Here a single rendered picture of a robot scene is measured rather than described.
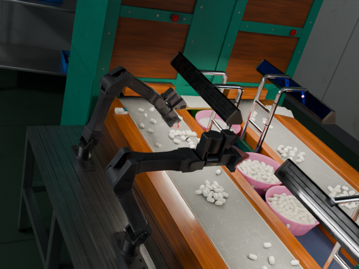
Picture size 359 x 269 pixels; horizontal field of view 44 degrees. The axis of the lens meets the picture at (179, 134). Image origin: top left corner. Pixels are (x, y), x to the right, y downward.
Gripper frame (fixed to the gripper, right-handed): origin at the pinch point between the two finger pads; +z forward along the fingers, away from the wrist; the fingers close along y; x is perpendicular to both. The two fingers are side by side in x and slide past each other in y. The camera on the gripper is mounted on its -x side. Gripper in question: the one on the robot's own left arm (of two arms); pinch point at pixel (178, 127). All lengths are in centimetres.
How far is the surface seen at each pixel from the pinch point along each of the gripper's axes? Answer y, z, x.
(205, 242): -74, -14, 19
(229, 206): -55, 4, 4
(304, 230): -73, 27, -14
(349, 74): 120, 199, -169
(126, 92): 35.8, -12.2, 9.7
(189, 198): -46.8, -7.1, 15.4
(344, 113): 106, 225, -142
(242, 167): -28.6, 21.7, -12.4
